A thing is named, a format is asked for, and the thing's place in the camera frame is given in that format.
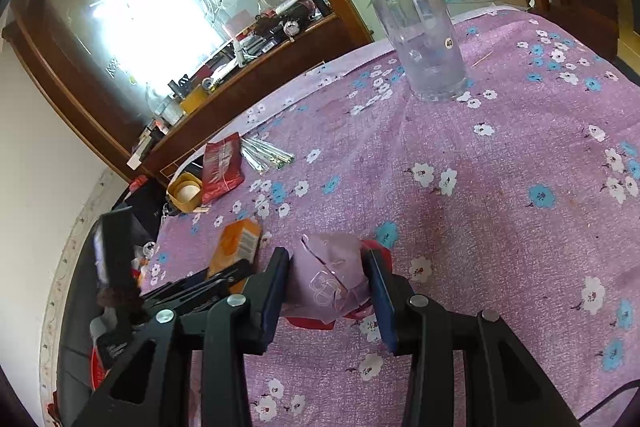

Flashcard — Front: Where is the orange tissue pack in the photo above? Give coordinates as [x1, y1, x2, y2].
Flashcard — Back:
[207, 218, 262, 277]

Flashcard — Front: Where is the black leather sofa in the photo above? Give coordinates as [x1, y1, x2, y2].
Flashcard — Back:
[55, 179, 166, 426]

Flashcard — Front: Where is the yellow tape roll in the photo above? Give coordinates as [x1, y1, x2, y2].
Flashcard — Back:
[167, 172, 203, 213]

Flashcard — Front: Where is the dark red pouch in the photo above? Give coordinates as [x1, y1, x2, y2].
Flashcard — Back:
[202, 132, 245, 205]

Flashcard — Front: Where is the purple floral tablecloth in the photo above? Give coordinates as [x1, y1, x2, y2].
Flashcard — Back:
[142, 10, 639, 426]

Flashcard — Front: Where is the bundle of chopsticks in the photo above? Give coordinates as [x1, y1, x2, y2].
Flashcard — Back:
[241, 138, 295, 173]

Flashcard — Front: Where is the wooden cabinet with mirror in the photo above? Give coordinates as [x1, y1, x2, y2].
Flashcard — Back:
[2, 0, 381, 180]

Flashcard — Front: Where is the clear plastic cup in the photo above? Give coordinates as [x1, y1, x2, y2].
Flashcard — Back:
[370, 0, 466, 102]

